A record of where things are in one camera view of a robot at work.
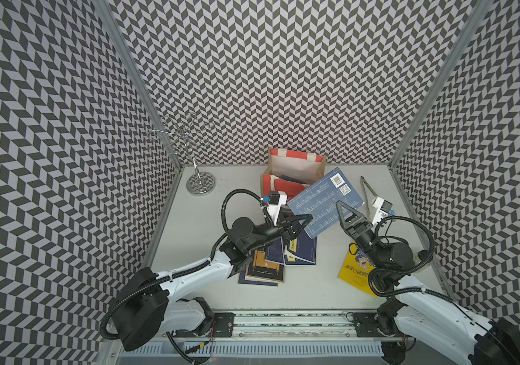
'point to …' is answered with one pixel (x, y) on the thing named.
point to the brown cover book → (261, 269)
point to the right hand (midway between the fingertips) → (334, 207)
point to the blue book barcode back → (319, 201)
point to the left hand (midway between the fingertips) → (311, 219)
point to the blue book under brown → (242, 276)
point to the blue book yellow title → (303, 247)
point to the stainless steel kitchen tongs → (363, 182)
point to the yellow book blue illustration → (356, 269)
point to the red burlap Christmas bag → (290, 172)
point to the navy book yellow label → (274, 252)
